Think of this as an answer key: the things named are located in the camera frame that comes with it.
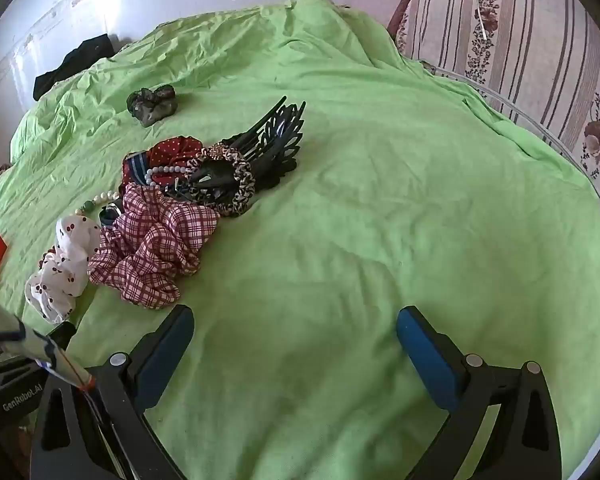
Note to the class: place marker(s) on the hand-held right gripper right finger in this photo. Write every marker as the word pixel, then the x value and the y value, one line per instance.
pixel 425 355

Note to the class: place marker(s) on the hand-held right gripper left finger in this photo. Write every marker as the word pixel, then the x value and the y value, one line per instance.
pixel 167 355

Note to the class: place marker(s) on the large black claw hair clip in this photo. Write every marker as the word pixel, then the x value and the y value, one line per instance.
pixel 275 135

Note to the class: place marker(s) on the cream rod with dark tape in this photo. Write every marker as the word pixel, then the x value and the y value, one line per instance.
pixel 0 317

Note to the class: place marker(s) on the red white plaid scrunchie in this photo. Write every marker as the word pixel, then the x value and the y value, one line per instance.
pixel 150 245

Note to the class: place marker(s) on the white cherry print scrunchie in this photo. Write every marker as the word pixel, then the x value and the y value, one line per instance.
pixel 65 270

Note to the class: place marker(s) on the green bed sheet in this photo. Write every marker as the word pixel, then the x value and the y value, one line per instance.
pixel 380 210

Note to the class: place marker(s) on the leopard print scrunchie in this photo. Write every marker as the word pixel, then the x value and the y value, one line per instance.
pixel 242 180

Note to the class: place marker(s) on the red dotted scrunchie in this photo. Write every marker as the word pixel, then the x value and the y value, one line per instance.
pixel 172 150

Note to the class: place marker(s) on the dark green scrunchie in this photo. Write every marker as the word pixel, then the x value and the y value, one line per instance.
pixel 152 105

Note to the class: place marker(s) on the clear plastic tube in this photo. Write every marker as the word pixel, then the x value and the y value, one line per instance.
pixel 480 86

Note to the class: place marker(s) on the black cloth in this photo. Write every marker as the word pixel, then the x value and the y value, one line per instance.
pixel 80 57

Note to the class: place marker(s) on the striped floral cushion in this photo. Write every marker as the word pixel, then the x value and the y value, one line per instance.
pixel 530 35

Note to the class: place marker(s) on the white stick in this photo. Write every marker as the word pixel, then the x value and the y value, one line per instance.
pixel 482 22

